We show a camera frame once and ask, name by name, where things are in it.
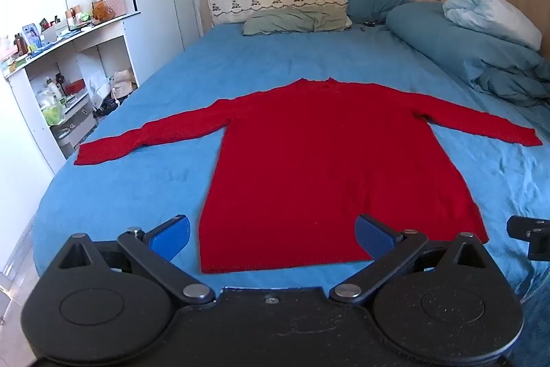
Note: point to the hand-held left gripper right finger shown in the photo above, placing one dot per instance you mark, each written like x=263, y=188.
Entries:
x=372, y=236

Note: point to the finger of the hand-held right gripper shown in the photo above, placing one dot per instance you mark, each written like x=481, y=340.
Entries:
x=526, y=231

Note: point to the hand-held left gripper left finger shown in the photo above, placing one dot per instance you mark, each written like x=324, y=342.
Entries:
x=172, y=237

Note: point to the red knit sweater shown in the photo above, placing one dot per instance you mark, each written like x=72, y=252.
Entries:
x=309, y=160

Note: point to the beige cloth bag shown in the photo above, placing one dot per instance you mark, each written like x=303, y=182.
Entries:
x=123, y=83

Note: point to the green plastic bag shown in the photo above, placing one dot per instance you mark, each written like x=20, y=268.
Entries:
x=52, y=113

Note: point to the red box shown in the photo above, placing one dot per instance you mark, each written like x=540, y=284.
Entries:
x=75, y=87

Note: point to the white bottle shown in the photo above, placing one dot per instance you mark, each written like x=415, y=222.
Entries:
x=54, y=89

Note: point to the bed with blue sheet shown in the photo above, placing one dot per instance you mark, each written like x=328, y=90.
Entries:
x=300, y=57

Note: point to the teal rolled duvet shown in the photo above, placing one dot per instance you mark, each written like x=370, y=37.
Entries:
x=455, y=44

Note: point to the white shelf unit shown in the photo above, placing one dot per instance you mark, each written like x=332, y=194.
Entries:
x=25, y=100

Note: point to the small black item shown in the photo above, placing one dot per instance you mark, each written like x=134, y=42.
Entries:
x=367, y=25

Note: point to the light blue blanket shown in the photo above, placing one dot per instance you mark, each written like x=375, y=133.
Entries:
x=490, y=12

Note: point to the grey-green pillow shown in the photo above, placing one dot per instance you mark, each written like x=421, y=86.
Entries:
x=292, y=22

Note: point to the teal pillow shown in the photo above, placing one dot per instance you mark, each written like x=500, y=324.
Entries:
x=371, y=1

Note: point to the orange plush bear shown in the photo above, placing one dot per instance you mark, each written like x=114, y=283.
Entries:
x=100, y=11

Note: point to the pink basket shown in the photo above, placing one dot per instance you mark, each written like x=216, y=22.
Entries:
x=116, y=5

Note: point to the brown bottle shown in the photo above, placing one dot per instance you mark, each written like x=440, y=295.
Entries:
x=21, y=44

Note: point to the blue picture box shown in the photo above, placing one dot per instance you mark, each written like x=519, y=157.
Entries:
x=32, y=36

